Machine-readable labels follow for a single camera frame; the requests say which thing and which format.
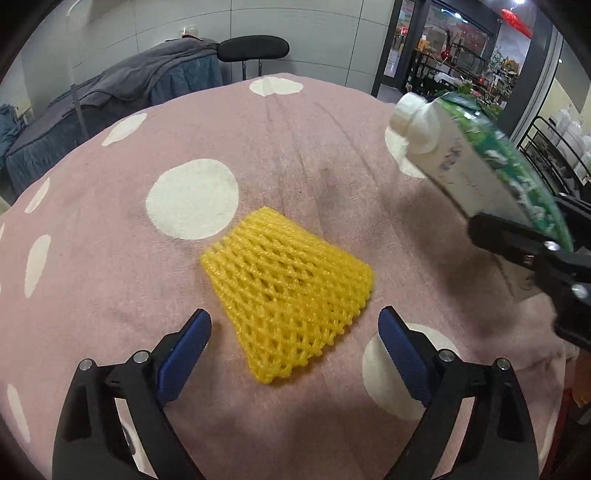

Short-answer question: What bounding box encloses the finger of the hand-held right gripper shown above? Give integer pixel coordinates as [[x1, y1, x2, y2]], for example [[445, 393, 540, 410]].
[[468, 213, 591, 352], [555, 194, 591, 252]]

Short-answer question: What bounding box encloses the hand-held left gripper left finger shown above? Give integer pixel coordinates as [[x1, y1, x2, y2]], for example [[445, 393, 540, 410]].
[[53, 309, 212, 480]]

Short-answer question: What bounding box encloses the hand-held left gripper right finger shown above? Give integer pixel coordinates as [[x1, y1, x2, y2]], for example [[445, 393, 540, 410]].
[[379, 307, 539, 480]]

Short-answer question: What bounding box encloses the yellow foam fruit net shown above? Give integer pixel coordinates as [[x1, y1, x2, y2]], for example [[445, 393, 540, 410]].
[[201, 207, 375, 385]]

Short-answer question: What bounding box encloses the green and white carton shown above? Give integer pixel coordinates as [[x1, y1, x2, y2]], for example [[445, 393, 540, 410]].
[[385, 91, 575, 252]]

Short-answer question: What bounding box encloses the stack of white containers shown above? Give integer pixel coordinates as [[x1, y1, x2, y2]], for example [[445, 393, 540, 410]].
[[553, 108, 591, 178]]

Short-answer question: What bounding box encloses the black metal rack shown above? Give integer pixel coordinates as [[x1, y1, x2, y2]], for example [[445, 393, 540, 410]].
[[517, 115, 591, 199]]

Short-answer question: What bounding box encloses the green leafy plant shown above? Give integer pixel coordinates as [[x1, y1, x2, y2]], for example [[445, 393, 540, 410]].
[[455, 53, 513, 118]]

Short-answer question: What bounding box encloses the red hanging lantern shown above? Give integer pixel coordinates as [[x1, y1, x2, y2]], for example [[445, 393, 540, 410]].
[[501, 8, 534, 40]]

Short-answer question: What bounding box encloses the goods display shelf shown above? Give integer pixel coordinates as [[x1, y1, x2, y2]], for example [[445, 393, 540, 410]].
[[406, 28, 491, 97]]

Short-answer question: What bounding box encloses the pink polka dot blanket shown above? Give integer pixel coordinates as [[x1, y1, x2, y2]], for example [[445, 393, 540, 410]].
[[0, 73, 571, 480]]

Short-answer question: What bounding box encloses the grey cloth covered table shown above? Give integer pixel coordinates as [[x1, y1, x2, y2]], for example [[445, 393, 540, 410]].
[[4, 53, 225, 197]]

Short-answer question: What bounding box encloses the glass entrance door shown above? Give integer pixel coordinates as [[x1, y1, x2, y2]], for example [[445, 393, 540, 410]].
[[373, 0, 419, 99]]

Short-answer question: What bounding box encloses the grey blanket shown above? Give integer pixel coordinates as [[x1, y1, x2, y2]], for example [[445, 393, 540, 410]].
[[48, 37, 222, 139]]

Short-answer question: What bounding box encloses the black chair backrest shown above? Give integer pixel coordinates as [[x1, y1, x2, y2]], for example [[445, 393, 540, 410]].
[[218, 36, 291, 83]]

